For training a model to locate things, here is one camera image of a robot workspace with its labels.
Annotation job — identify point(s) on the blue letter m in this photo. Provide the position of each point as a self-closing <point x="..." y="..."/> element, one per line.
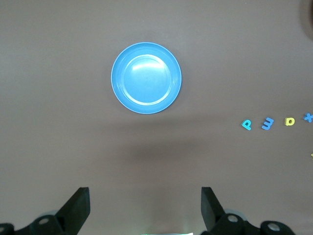
<point x="267" y="124"/>

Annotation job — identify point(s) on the teal letter p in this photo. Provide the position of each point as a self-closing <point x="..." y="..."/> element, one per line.
<point x="246" y="124"/>

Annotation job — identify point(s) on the brown table cover sheet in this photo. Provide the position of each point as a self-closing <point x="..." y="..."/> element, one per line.
<point x="49" y="73"/>

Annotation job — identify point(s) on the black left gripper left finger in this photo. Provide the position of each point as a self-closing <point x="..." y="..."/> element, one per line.
<point x="75" y="210"/>

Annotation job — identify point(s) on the blue letter x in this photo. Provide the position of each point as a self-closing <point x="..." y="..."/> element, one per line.
<point x="308" y="117"/>

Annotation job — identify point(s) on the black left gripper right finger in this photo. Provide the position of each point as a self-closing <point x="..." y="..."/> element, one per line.
<point x="212" y="210"/>

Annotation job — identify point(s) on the yellow letter a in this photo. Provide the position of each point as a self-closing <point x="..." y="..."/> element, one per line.
<point x="289" y="121"/>

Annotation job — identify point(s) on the blue plastic plate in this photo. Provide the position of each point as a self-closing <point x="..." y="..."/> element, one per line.
<point x="146" y="78"/>

